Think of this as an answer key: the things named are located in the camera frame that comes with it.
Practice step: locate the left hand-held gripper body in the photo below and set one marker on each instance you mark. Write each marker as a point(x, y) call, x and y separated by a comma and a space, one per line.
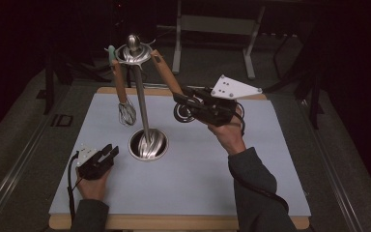
point(91, 167)

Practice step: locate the person's left hand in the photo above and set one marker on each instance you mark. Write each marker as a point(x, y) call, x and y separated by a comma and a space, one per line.
point(93, 190)

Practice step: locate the grey metal stand frame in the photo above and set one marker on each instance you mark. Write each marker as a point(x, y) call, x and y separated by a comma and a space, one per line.
point(219, 25)

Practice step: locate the black floor bracket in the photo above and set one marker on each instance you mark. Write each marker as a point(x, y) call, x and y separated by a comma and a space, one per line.
point(62, 120)

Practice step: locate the steel utensil rack stand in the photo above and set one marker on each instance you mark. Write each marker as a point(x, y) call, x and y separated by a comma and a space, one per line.
point(141, 96)

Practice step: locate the person's right hand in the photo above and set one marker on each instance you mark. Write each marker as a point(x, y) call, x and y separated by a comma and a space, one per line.
point(228, 138)

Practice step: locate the black metal stand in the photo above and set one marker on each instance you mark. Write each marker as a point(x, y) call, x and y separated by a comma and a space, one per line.
point(314, 106)

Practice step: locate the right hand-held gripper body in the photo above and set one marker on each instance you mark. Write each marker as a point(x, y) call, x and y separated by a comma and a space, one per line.
point(217, 111)

